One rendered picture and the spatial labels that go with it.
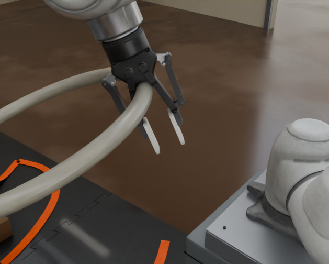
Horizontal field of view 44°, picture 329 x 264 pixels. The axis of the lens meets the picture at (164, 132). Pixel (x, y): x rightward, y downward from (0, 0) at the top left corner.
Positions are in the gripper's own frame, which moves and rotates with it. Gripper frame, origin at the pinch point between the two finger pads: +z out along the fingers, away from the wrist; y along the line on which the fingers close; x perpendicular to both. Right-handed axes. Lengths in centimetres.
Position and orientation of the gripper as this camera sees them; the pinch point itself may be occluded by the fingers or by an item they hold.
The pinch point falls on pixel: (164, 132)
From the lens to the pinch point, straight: 77.9
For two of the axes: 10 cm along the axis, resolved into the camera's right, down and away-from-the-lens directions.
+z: 3.6, 8.2, 4.3
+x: 0.7, 4.4, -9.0
